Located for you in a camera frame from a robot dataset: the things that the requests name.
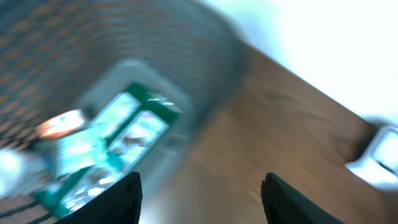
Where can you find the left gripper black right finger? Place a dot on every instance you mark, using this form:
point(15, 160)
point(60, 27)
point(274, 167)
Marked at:
point(283, 204)

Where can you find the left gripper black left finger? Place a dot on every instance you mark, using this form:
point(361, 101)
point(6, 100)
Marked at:
point(120, 204)

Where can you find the light green wipes pack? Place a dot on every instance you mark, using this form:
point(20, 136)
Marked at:
point(80, 150)

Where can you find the green wipes large package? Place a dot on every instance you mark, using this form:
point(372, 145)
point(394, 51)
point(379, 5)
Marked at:
point(134, 120)

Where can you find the orange small snack packet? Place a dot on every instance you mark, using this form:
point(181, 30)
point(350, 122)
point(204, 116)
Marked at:
point(61, 125)

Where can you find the white blue round tub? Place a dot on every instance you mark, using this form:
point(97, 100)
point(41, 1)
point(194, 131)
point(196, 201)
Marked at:
point(22, 172)

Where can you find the white barcode scanner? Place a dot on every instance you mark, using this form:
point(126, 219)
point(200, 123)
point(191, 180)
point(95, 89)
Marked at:
point(378, 164)

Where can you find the grey plastic mesh basket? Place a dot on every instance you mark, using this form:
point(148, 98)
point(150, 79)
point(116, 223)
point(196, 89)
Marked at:
point(64, 55)

